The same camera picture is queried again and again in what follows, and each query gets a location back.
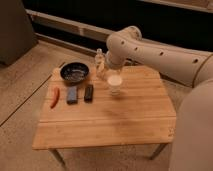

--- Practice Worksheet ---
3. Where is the white ceramic cup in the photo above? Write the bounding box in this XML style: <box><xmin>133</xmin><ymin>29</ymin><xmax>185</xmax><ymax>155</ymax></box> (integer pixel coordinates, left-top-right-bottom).
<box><xmin>107</xmin><ymin>75</ymin><xmax>122</xmax><ymax>95</ymax></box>

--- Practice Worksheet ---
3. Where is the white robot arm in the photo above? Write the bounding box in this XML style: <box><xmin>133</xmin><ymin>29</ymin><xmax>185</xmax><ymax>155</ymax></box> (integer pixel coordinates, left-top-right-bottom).
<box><xmin>106</xmin><ymin>26</ymin><xmax>213</xmax><ymax>171</ymax></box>

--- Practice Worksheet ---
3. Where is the dark ceramic bowl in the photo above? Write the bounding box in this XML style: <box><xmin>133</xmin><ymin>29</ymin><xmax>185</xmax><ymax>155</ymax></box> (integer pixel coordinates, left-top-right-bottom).
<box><xmin>60</xmin><ymin>62</ymin><xmax>89</xmax><ymax>83</ymax></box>

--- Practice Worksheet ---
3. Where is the clear plastic bottle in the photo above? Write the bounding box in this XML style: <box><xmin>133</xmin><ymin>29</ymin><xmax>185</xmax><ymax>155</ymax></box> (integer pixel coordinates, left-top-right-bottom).
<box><xmin>95</xmin><ymin>48</ymin><xmax>105</xmax><ymax>79</ymax></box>

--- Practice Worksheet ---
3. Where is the black rectangular block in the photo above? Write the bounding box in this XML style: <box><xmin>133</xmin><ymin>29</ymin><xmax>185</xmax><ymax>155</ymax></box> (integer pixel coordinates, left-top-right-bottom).
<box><xmin>84</xmin><ymin>84</ymin><xmax>94</xmax><ymax>102</ymax></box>

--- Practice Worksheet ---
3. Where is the blue sponge block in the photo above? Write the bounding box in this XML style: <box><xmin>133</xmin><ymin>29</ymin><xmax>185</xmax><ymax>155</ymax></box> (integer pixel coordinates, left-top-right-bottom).
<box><xmin>66</xmin><ymin>86</ymin><xmax>77</xmax><ymax>104</ymax></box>

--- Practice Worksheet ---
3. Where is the wooden folding table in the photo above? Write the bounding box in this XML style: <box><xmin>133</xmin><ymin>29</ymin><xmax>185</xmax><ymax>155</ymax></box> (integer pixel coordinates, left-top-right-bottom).
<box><xmin>31</xmin><ymin>64</ymin><xmax>178</xmax><ymax>168</ymax></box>

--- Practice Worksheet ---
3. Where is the grey cabinet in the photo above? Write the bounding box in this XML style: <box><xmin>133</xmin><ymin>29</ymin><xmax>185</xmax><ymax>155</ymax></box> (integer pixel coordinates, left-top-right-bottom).
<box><xmin>0</xmin><ymin>0</ymin><xmax>38</xmax><ymax>66</ymax></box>

